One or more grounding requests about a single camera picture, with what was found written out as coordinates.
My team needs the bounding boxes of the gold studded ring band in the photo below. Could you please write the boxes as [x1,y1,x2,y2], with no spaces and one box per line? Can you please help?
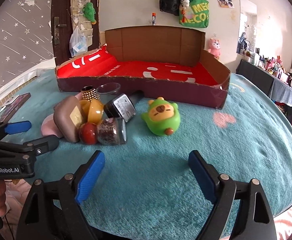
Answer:
[81,86,100,102]

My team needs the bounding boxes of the teal fluffy blanket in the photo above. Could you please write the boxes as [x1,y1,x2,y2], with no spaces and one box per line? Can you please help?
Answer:
[0,68,292,240]

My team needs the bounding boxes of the glittery dark jar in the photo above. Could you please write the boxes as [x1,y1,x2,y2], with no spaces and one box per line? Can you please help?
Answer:
[97,118,127,145]

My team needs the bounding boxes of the dark brown door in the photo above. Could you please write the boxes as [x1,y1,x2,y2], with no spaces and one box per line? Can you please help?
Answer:
[50,0,102,67]

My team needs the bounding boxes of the amber disc lid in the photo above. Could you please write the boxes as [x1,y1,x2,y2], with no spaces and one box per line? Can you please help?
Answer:
[87,99,104,124]

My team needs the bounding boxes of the smartphone showing video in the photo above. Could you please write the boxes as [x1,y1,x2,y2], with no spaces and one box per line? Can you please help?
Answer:
[0,93,31,122]

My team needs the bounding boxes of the taupe square compact case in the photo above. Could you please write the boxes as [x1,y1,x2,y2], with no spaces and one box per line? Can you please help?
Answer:
[53,95,87,143]

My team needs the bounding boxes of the hanging fabric organizer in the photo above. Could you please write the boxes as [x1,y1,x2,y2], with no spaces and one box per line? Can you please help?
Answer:
[70,0,93,47]

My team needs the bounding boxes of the clear glass cup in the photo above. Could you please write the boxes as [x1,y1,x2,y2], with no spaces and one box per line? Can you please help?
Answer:
[96,82,121,96]

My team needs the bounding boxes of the pink earbuds case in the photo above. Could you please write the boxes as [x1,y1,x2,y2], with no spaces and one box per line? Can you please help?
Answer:
[41,114,63,138]

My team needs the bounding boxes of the amber ring dish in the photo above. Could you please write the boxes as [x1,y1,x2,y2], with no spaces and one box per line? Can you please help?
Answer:
[79,99,91,116]

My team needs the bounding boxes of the dark red bead bracelet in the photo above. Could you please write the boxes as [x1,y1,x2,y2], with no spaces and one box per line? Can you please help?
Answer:
[79,122,98,145]

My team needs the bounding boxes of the green capybara squishy toy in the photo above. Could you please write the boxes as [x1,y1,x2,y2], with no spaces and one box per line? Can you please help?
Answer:
[141,97,181,136]

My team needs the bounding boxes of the orange capped tube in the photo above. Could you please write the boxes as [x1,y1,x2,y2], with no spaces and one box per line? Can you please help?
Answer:
[152,12,156,26]

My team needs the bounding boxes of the brass door handle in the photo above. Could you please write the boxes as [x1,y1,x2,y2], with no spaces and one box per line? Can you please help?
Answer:
[53,17,67,45]

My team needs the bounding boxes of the pink plush on wall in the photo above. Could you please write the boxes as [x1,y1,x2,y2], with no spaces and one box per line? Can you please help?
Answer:
[207,38,221,60]

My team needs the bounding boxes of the cluttered side table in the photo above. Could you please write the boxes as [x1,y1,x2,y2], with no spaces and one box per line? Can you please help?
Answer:
[236,59,292,107]

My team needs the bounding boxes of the small white plush charm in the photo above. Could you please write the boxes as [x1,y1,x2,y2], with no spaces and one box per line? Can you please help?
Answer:
[179,0,190,10]

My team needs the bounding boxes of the green tote bag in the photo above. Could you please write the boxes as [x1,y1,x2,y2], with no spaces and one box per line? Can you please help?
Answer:
[179,0,209,29]

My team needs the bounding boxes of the white plastic bag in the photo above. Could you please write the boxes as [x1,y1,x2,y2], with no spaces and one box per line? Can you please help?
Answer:
[69,27,88,57]

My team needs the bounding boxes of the green crocodile plush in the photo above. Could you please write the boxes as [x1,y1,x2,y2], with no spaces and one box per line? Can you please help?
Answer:
[83,2,96,24]

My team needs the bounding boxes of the cardboard tray red lining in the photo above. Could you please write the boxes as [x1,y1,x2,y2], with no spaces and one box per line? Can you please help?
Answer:
[55,25,230,109]

